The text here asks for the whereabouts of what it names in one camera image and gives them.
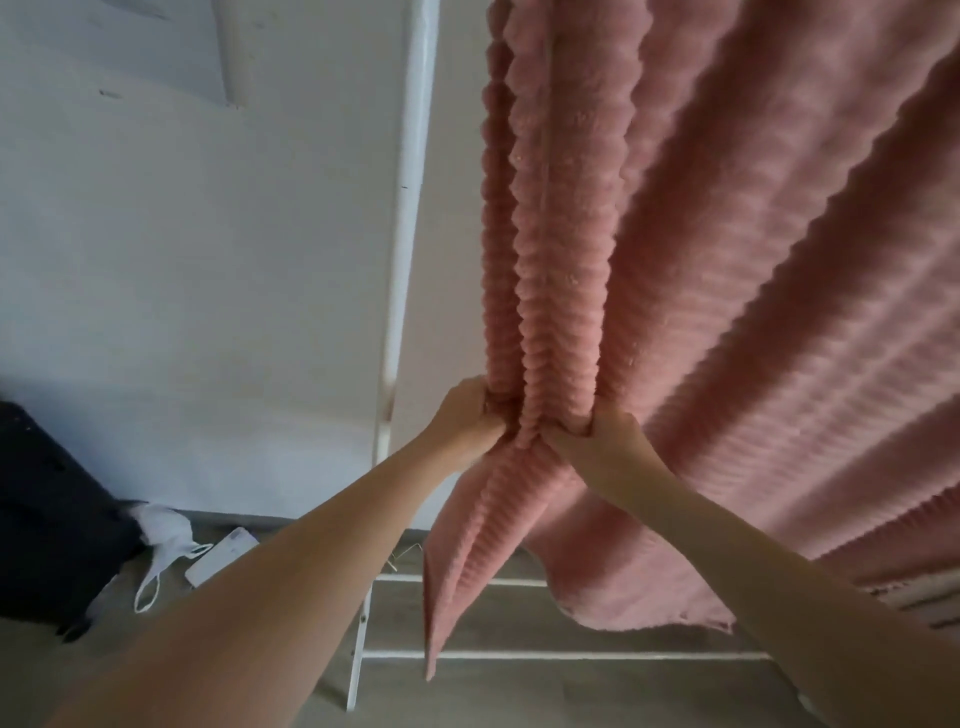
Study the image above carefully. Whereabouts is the person's right forearm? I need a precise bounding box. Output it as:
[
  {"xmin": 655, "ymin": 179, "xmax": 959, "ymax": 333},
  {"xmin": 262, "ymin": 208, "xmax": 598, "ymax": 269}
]
[{"xmin": 616, "ymin": 472, "xmax": 960, "ymax": 728}]

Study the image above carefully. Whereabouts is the pink ribbed fleece blanket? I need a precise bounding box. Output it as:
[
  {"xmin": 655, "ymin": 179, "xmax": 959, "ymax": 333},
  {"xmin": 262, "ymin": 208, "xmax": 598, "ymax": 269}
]
[{"xmin": 422, "ymin": 0, "xmax": 960, "ymax": 682}]

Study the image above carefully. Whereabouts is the person's left forearm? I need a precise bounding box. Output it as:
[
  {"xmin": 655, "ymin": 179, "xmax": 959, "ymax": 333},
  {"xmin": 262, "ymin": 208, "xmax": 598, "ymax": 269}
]
[{"xmin": 45, "ymin": 431, "xmax": 460, "ymax": 728}]

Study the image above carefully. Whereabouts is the white metal clothes rack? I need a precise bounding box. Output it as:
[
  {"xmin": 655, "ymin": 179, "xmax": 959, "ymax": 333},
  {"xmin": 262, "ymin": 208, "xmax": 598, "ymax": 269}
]
[{"xmin": 345, "ymin": 0, "xmax": 960, "ymax": 712}]

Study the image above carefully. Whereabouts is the person's right hand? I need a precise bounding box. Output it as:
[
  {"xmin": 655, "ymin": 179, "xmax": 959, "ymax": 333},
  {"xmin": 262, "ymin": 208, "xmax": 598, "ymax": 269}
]
[{"xmin": 538, "ymin": 402, "xmax": 675, "ymax": 505}]

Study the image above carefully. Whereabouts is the person's left hand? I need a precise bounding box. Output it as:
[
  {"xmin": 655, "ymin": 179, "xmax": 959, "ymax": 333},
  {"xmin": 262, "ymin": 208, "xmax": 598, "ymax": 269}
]
[{"xmin": 422, "ymin": 376, "xmax": 520, "ymax": 472}]

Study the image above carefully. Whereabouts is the white flat phone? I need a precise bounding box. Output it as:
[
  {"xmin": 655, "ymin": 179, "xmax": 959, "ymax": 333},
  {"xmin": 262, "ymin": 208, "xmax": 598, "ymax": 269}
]
[{"xmin": 184, "ymin": 527, "xmax": 261, "ymax": 589}]

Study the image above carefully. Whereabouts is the white plastic bag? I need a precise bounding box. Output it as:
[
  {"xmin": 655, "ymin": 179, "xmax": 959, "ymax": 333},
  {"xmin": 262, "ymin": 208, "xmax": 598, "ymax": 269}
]
[{"xmin": 82, "ymin": 502, "xmax": 215, "ymax": 620}]

